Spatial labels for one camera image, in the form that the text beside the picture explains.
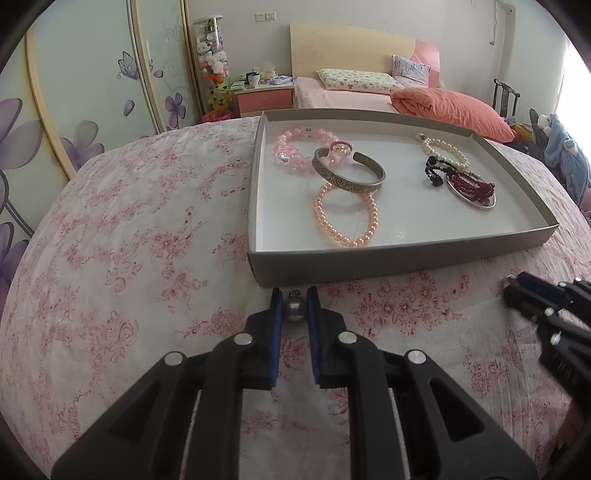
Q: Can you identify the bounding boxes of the grey cardboard box tray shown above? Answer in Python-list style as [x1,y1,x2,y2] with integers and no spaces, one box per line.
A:
[247,108,560,289]

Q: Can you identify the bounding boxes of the patterned cream pillow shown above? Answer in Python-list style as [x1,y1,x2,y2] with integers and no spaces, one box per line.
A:
[316,68,404,96]

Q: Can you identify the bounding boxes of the black bead bracelet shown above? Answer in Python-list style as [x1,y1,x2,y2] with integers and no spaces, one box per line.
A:
[425,155,455,188]

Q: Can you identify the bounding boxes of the thin silver bangle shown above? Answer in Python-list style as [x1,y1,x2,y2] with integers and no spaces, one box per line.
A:
[445,173,498,210]

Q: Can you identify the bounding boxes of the pile of colourful clothes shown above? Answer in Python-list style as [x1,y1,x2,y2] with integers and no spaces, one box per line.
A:
[508,117,546,148]

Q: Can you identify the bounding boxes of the engraved metal cuff bangle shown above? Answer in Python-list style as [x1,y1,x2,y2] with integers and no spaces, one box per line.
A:
[311,147,386,198]

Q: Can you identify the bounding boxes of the purple pillow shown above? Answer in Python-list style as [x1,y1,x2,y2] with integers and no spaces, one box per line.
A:
[392,55,432,88]

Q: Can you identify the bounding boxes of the white pearl bracelet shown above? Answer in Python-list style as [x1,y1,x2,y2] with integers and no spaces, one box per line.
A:
[416,132,472,172]

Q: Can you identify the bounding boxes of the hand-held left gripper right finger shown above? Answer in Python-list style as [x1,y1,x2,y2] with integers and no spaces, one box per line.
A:
[306,285,539,480]

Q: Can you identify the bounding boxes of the pink mattress sheet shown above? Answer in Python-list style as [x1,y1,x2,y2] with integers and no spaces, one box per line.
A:
[293,76,398,112]

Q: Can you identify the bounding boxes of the pink crystal bead bracelet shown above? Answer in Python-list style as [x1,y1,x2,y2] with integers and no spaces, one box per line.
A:
[273,127,354,175]

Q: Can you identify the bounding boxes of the clear tube of plush toys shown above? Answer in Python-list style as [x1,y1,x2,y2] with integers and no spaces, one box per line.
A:
[192,16,232,116]

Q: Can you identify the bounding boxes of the pink pearl bracelet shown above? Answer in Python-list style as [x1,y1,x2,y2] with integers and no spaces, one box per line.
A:
[315,181,378,248]

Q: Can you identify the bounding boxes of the beige and pink headboard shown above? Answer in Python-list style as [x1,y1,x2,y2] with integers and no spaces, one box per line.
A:
[289,23,440,88]

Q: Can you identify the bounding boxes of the floral wardrobe doors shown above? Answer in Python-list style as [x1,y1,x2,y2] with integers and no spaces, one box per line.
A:
[0,0,204,287]

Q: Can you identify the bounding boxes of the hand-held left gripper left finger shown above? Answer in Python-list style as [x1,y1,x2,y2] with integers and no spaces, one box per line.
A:
[51,287,283,480]

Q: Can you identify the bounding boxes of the blue plush toy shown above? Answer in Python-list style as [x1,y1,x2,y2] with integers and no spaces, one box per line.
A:
[542,113,591,208]

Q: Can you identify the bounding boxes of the dark wooden chair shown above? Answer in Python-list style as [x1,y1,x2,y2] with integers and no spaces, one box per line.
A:
[493,78,522,121]

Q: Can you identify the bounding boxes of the yellow plush toy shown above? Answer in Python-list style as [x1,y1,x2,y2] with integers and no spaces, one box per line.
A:
[208,78,232,112]

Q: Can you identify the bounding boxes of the dark red bead necklace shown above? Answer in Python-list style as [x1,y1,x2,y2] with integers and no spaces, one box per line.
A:
[450,171,496,204]

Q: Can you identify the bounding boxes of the orange duvet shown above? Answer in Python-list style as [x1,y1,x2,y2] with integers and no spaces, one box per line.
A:
[390,87,517,144]

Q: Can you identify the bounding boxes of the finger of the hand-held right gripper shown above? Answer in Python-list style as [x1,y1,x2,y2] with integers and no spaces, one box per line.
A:
[517,272,591,301]
[503,285,557,324]

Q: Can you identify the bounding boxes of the pink nightstand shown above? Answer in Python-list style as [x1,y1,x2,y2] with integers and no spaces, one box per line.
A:
[231,80,295,118]

